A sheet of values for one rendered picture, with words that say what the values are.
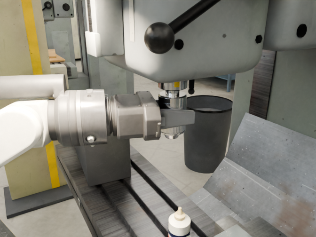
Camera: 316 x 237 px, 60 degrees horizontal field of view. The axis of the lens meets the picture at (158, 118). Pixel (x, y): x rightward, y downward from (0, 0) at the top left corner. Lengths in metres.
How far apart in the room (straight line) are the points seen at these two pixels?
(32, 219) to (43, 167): 0.39
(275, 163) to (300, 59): 0.26
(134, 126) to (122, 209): 0.31
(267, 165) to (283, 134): 0.09
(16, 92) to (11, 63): 1.67
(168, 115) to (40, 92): 0.19
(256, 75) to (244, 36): 0.42
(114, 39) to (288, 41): 0.24
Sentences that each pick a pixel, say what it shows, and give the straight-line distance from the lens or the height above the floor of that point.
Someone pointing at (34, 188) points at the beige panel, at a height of 0.08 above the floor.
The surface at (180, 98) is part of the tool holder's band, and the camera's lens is 0.43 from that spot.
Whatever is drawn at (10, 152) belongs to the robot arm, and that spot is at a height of 1.22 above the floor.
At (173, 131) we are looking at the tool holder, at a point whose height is 1.21.
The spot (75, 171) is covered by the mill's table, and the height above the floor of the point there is 0.96.
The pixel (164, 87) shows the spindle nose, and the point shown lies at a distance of 0.43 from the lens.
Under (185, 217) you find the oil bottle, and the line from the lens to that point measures 0.53.
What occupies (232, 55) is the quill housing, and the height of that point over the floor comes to 1.34.
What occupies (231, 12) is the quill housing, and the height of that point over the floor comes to 1.39.
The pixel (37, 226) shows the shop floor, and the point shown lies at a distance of 2.22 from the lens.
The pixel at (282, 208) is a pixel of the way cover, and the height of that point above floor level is 0.97.
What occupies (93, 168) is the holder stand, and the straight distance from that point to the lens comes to 0.74.
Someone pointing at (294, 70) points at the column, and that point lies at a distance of 0.74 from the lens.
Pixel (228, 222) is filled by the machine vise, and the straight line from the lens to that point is 0.50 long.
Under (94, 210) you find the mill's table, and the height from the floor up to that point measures 0.96.
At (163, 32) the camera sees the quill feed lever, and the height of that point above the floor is 1.38.
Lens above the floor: 1.39
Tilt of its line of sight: 21 degrees down
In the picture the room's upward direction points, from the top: straight up
